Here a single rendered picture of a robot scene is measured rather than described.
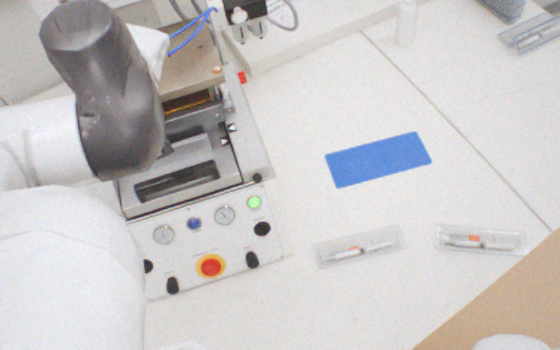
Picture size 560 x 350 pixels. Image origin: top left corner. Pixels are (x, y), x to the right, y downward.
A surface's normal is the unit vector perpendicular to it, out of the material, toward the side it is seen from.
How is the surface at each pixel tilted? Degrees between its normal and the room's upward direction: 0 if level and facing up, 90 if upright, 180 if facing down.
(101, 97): 44
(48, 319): 35
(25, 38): 90
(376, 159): 0
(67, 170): 76
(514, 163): 0
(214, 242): 65
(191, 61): 0
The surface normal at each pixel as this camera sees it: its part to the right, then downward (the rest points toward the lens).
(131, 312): 0.85, -0.50
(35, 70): 0.44, 0.70
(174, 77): -0.12, -0.57
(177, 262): 0.21, 0.45
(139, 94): 0.56, -0.43
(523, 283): -0.66, -0.16
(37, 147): 0.03, 0.04
